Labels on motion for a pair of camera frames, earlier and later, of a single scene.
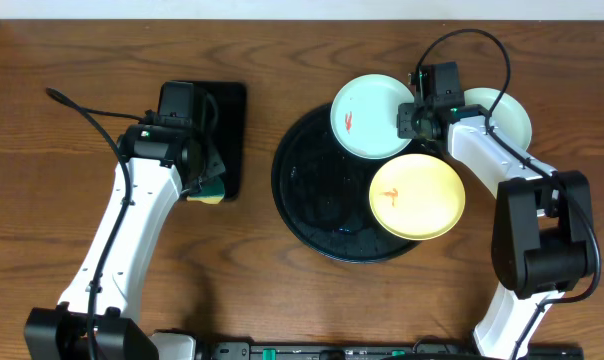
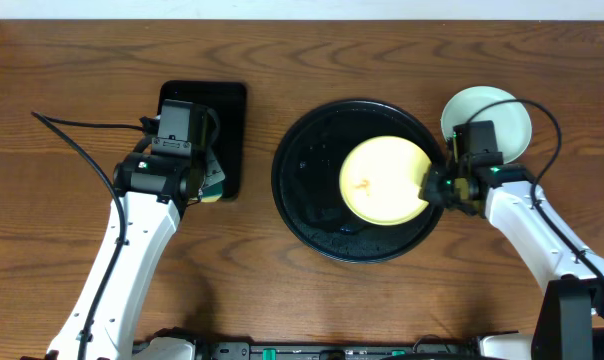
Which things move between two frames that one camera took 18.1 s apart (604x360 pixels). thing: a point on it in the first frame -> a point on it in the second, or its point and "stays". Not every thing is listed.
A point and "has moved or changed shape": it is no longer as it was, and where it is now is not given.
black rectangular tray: [230, 136] stays
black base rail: [183, 346] stays
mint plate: [364, 116] -> [511, 120]
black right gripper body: [411, 120] -> [443, 188]
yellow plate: [416, 197] has moved or changed shape
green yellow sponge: [211, 192] stays
